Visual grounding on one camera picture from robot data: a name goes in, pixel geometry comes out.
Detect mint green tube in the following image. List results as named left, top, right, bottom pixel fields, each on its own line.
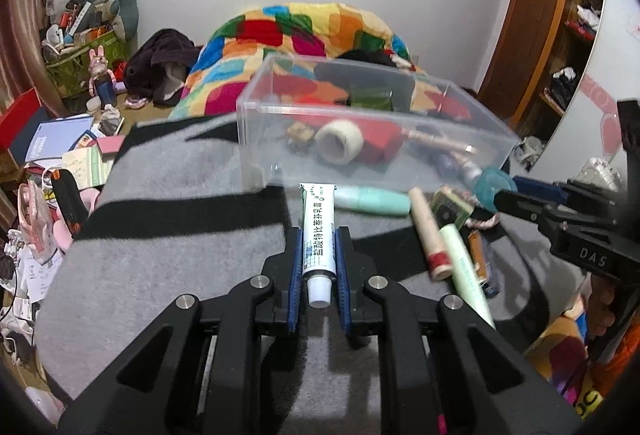
left=332, top=185, right=412, bottom=216

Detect grey and black blanket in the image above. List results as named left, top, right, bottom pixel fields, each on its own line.
left=32, top=115, right=591, bottom=435

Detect wooden door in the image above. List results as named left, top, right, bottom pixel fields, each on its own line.
left=477, top=0, right=573, bottom=100

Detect pink bag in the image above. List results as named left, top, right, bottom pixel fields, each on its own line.
left=17, top=180, right=73, bottom=256

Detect large beige cream tube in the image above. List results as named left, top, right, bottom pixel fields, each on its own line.
left=400, top=127, right=478, bottom=156

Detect braided rope bracelet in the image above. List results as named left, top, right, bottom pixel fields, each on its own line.
left=462, top=195, right=501, bottom=231

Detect pale green booklet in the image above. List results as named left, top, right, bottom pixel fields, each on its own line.
left=62, top=147, right=118, bottom=188

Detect black and orange tool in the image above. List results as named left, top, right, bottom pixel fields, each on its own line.
left=50, top=169, right=90, bottom=236

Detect pink brown curtain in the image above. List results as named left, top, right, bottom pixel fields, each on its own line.
left=0, top=0, right=71, bottom=116

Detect grey neck pillow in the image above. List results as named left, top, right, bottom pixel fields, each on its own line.
left=85, top=0, right=140, bottom=40

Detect blue notebook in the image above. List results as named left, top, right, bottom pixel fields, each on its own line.
left=25, top=115, right=96, bottom=163

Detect white tape roll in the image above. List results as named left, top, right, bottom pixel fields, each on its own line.
left=315, top=120, right=365, bottom=163

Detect person's right hand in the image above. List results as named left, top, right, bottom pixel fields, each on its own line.
left=582, top=287, right=618, bottom=361

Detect small brown trinket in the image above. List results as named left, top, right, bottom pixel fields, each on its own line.
left=286, top=124, right=317, bottom=148

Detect small square compact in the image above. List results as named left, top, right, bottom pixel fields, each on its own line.
left=431, top=186, right=473, bottom=232

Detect red box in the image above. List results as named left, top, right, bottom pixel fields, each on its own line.
left=0, top=87, right=43, bottom=150

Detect white ointment tube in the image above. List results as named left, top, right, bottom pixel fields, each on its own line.
left=298, top=182, right=337, bottom=308

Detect teal tape roll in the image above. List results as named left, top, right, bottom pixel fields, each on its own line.
left=472, top=166, right=518, bottom=208

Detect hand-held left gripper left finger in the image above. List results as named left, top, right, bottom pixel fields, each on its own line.
left=57, top=227, right=306, bottom=435

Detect dark purple clothing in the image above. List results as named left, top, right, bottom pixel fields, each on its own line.
left=125, top=29, right=198, bottom=106

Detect pink rabbit doll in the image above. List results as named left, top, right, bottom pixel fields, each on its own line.
left=87, top=46, right=118, bottom=108

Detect white bag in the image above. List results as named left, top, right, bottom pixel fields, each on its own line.
left=515, top=135, right=546, bottom=166

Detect beige cylinder cosmetic stick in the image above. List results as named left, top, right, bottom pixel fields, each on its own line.
left=408, top=187, right=453, bottom=281

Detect red paper packet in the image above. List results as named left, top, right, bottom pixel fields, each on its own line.
left=360, top=122, right=406, bottom=166

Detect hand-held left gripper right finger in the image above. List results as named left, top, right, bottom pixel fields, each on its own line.
left=335, top=225, right=586, bottom=435

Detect clear plastic storage box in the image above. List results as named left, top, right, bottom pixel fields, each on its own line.
left=235, top=54, right=522, bottom=196

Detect pale green slim tube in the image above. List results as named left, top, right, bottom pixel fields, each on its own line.
left=439, top=224, right=497, bottom=331

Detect wooden wardrobe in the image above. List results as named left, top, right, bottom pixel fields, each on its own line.
left=537, top=0, right=608, bottom=116

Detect small brown stick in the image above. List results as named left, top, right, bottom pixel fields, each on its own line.
left=467, top=231, right=488, bottom=286

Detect green storage bag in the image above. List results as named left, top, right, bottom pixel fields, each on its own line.
left=45, top=32, right=128, bottom=98

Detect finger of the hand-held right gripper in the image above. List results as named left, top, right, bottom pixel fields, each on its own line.
left=512, top=175, right=626, bottom=212
left=492, top=190, right=566, bottom=241

